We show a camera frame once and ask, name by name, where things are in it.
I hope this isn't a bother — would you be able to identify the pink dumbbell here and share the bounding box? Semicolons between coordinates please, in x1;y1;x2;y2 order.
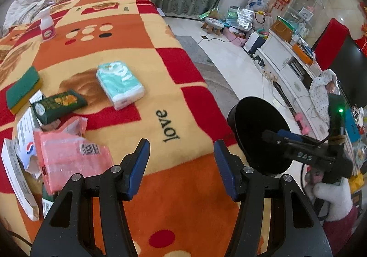
295;113;312;134

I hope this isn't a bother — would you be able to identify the teal white tissue pack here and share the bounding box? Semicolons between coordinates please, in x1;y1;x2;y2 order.
96;61;145;111

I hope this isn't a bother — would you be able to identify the green foil packet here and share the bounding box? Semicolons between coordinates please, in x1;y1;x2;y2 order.
200;10;219;20

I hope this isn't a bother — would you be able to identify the grey rug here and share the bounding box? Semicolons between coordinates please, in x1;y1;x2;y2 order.
177;36;239;103

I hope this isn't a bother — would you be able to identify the printed orange red blanket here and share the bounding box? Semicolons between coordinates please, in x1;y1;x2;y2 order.
0;0;272;257

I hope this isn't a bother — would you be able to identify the white blue plastic bag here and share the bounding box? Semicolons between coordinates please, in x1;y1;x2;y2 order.
248;0;266;11

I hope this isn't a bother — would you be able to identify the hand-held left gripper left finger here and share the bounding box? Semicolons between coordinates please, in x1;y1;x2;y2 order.
30;138;151;257

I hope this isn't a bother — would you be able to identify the white bottle pink label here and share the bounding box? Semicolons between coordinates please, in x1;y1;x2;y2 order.
40;6;56;42

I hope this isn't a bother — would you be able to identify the brown gift bag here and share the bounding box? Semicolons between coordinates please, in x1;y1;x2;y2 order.
271;18;295;42

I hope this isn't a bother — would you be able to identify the white television cabinet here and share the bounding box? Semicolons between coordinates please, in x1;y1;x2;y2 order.
256;33;345;137

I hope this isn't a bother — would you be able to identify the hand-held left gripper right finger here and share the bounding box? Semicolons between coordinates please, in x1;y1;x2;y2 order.
214;139;334;257

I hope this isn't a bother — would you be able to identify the dark green packet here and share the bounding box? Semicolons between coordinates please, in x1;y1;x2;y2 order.
31;89;88;126

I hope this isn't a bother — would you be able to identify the person's right hand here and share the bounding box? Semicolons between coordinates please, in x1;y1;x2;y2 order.
312;179;354;222

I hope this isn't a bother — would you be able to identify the long white carton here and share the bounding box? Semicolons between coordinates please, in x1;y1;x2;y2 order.
1;138;41;222

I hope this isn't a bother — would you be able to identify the white blue striped box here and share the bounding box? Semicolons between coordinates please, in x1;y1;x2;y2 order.
17;91;44;145

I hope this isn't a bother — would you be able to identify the black round bin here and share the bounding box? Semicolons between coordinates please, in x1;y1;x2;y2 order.
227;97;293;178

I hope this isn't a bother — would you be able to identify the white snack wrapper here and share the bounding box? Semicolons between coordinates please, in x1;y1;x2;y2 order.
16;139;44;180

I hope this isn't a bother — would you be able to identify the person's right forearm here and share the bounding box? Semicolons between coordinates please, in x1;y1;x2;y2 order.
323;206;359;244

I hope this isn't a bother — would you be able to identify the pink plastic wrapper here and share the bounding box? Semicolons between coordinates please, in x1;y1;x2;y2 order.
33;116;114;195

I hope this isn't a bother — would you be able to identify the red cloth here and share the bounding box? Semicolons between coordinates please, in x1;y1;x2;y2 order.
312;18;351;54

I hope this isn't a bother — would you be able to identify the orange box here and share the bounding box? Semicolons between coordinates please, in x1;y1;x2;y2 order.
292;43;314;66

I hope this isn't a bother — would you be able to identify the black television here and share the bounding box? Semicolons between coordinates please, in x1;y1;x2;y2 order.
312;34;367;109

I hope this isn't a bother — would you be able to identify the green yellow sponge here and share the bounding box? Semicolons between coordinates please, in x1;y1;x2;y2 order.
6;67;42;115

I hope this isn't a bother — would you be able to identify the small round stool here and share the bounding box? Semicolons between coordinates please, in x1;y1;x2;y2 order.
202;17;226;36

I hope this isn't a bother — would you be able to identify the silver insulated bag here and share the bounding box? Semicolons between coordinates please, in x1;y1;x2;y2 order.
236;7;254;30

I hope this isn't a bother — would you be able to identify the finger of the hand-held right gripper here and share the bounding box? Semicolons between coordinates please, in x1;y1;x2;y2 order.
261;130;291;149
277;129;322;146

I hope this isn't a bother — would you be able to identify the white dotted baby cloth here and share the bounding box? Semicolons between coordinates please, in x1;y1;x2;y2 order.
309;69;339;123

